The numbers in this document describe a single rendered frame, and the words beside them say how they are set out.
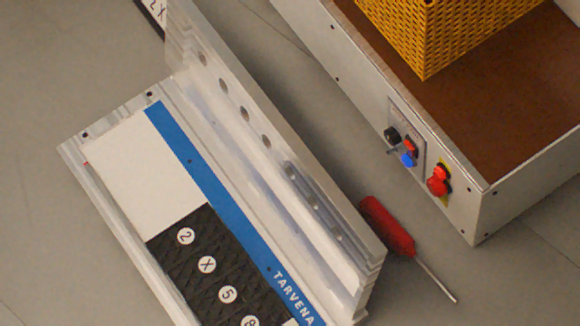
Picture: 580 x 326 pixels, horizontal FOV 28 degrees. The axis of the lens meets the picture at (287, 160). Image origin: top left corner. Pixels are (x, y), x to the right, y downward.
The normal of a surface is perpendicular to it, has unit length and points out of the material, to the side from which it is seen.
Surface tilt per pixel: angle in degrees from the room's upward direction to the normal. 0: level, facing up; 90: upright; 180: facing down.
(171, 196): 0
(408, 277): 0
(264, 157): 77
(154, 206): 0
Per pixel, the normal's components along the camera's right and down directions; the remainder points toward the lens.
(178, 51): -0.82, 0.44
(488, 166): -0.08, -0.40
